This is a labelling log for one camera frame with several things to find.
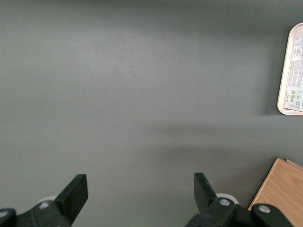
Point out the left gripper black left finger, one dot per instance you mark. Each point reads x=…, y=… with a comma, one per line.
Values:
x=71, y=201

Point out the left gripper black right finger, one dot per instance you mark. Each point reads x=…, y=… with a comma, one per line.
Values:
x=206, y=201

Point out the wooden two-drawer cabinet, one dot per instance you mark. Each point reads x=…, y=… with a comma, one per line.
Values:
x=281, y=189

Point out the beige plastic tray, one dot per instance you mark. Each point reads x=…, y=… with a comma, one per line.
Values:
x=285, y=71

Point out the white printed package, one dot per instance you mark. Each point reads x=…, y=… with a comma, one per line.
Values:
x=297, y=71

